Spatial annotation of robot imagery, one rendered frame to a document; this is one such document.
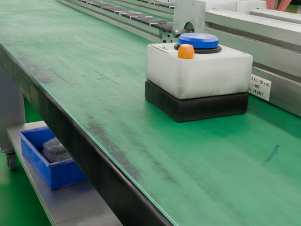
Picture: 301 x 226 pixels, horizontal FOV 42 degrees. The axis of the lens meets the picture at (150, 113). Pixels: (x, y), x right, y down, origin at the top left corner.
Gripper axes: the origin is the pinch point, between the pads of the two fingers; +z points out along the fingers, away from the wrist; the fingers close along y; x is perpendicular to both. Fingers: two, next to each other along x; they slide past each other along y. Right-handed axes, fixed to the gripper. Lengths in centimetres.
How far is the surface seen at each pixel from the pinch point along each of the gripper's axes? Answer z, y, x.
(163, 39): 2.1, -20.2, 0.9
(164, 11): 1.7, -1.6, 39.1
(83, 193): 59, -26, 44
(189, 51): -3.8, -35.3, -34.8
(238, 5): -5.9, -18.9, -19.0
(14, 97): 46, -39, 111
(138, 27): 1.5, -20.6, 12.6
